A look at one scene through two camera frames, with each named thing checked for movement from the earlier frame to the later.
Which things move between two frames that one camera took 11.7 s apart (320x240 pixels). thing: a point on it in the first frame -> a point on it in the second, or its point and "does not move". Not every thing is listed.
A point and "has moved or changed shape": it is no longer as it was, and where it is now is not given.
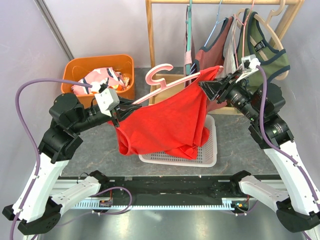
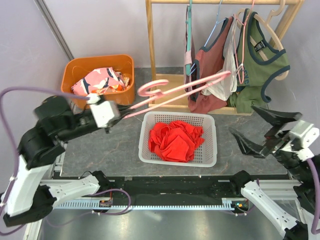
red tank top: [175, 122] has moved or changed shape
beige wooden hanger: [266, 24] does not move
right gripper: [211, 88] -> [277, 136]
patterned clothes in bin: [115, 81] does not move
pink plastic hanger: [163, 83] -> [161, 96]
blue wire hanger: [216, 23] does not move
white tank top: [229, 63] does not move
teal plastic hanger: [188, 22] does not move
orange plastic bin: [75, 68] does not move
